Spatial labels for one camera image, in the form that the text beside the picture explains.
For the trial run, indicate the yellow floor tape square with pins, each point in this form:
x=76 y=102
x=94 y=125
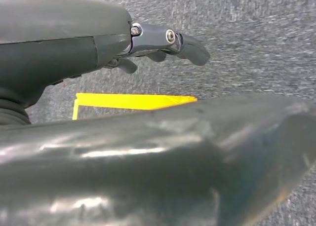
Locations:
x=123 y=101

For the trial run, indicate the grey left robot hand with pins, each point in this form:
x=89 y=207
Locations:
x=61 y=22

